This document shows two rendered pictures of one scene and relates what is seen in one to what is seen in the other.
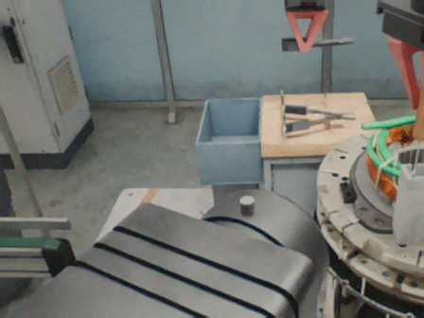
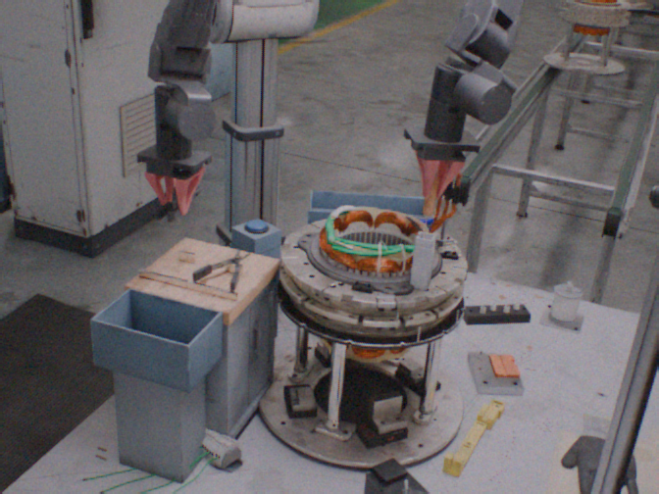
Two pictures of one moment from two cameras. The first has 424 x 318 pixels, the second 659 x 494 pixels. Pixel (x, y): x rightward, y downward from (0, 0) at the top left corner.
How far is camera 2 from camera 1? 1.06 m
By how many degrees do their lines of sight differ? 61
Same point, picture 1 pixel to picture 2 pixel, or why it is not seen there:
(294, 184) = (237, 340)
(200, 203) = (62, 476)
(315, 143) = (252, 287)
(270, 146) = (233, 310)
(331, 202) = (366, 297)
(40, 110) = not seen: outside the picture
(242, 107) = (119, 308)
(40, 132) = not seen: outside the picture
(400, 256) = (436, 293)
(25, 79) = not seen: outside the picture
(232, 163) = (207, 349)
